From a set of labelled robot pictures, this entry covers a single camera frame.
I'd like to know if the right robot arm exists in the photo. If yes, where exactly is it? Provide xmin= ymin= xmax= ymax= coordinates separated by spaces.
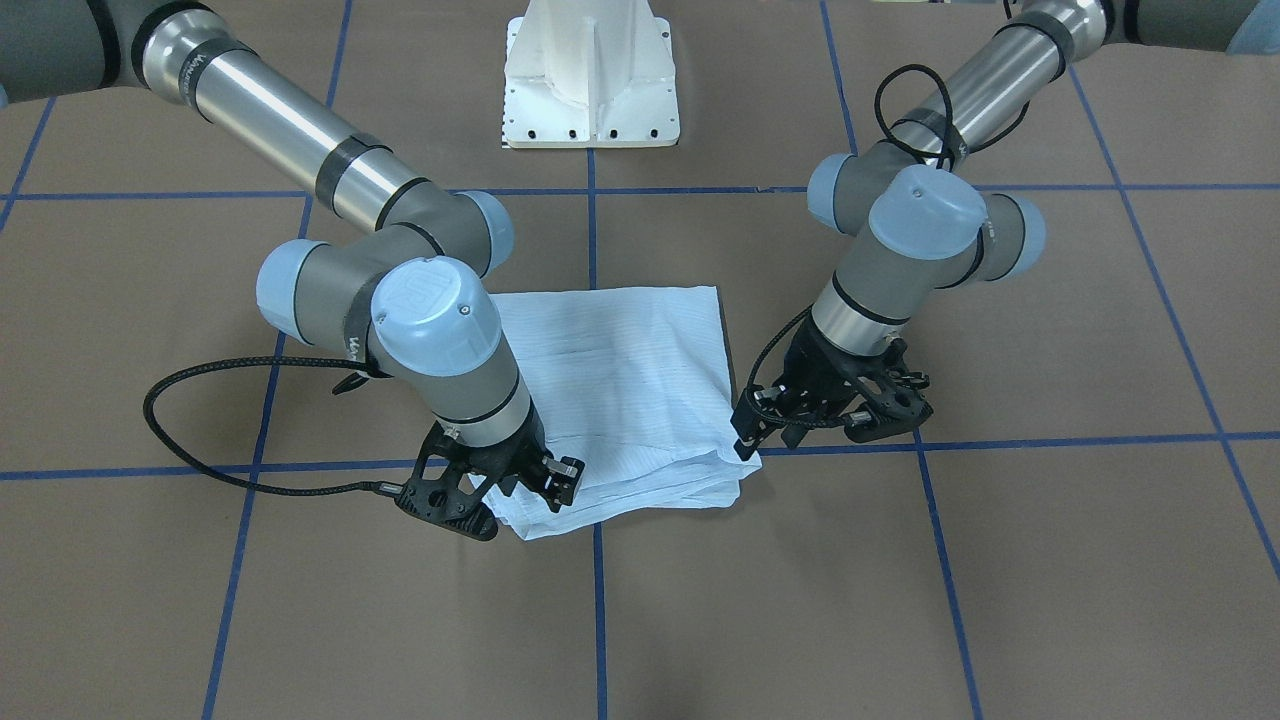
xmin=3 ymin=1 xmax=584 ymax=527

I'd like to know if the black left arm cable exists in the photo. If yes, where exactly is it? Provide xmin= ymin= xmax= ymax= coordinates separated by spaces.
xmin=876 ymin=64 xmax=1030 ymax=167

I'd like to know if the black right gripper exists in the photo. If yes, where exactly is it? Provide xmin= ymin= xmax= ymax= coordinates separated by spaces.
xmin=415 ymin=420 xmax=585 ymax=512

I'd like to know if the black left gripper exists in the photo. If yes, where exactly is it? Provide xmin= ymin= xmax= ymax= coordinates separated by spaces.
xmin=732 ymin=320 xmax=901 ymax=461

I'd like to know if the light blue button shirt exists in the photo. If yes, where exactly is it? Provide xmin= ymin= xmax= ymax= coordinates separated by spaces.
xmin=484 ymin=286 xmax=762 ymax=541

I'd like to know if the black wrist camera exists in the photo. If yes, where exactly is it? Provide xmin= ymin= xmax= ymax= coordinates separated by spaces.
xmin=394 ymin=454 xmax=500 ymax=541
xmin=844 ymin=366 xmax=934 ymax=443

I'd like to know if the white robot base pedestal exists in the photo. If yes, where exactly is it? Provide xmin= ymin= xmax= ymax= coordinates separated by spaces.
xmin=500 ymin=1 xmax=681 ymax=149

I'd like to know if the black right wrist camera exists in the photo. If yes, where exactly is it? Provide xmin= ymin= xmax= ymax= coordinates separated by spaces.
xmin=394 ymin=454 xmax=500 ymax=541

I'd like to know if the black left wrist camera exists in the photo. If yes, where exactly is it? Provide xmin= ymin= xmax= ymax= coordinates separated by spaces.
xmin=844 ymin=366 xmax=934 ymax=443

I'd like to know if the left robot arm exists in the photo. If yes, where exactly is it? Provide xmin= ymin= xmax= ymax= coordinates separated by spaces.
xmin=731 ymin=1 xmax=1277 ymax=460

